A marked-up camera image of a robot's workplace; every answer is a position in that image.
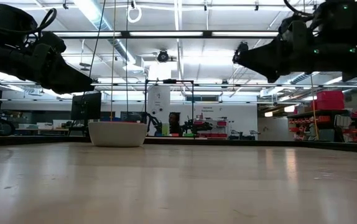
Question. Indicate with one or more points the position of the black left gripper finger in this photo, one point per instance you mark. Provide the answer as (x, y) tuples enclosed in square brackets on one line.
[(69, 79)]

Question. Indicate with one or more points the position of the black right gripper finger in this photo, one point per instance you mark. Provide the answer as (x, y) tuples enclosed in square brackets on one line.
[(278, 59)]

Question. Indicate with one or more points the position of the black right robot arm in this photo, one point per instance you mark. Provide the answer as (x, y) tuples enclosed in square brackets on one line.
[(340, 15)]

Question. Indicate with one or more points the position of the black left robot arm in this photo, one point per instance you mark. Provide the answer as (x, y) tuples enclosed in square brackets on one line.
[(7, 17)]

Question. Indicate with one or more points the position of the red bin stack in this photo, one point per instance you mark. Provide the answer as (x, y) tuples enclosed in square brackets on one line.
[(330, 99)]

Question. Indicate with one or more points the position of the dark storage shelf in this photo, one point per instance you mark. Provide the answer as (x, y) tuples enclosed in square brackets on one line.
[(318, 124)]

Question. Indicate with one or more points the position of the black computer monitor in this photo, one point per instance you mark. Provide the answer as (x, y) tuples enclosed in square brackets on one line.
[(86, 106)]

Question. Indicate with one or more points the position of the white plastic bowl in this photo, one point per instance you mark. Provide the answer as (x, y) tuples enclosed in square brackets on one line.
[(117, 135)]

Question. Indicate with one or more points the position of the cart with red bins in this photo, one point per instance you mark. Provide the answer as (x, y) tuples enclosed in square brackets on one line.
[(211, 127)]

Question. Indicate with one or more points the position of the person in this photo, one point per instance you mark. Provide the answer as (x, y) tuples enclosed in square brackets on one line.
[(174, 124)]

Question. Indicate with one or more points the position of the black overhead frame beam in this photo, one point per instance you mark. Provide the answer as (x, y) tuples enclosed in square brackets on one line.
[(208, 34)]

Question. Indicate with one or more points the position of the black overhead camera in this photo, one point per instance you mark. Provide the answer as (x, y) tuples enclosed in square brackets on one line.
[(163, 56)]

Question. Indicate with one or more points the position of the black metal frame cell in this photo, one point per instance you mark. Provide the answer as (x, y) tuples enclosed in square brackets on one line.
[(193, 105)]

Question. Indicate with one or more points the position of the black table frame rail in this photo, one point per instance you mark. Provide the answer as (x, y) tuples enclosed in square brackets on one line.
[(228, 143)]

